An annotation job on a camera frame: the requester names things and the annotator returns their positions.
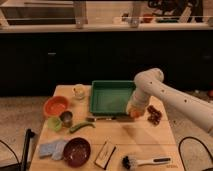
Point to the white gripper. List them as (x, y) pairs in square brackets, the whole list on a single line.
[(137, 102)]

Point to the orange apple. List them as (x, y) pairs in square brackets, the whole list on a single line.
[(135, 114)]

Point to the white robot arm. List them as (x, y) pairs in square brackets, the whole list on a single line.
[(150, 83)]

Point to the brown grape bunch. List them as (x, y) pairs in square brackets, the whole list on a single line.
[(155, 115)]

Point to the green plastic tray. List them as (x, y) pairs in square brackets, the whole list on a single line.
[(110, 97)]

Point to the green pepper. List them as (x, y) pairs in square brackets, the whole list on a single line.
[(78, 126)]

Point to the small cream cup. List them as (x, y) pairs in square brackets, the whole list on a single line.
[(79, 91)]

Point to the small wooden box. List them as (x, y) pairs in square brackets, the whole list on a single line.
[(105, 155)]

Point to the metal cup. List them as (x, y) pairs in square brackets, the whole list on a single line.
[(66, 118)]

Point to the dark red bowl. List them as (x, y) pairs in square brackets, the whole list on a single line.
[(76, 152)]

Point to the orange bowl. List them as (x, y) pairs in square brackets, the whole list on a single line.
[(55, 105)]

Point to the small green cup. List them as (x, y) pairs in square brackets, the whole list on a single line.
[(54, 123)]

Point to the grey cloth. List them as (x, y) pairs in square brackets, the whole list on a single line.
[(58, 152)]

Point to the blue sponge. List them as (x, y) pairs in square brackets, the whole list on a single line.
[(46, 149)]

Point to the black handled knife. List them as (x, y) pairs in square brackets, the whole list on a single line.
[(120, 119)]

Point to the white handled dish brush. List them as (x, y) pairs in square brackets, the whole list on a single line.
[(131, 162)]

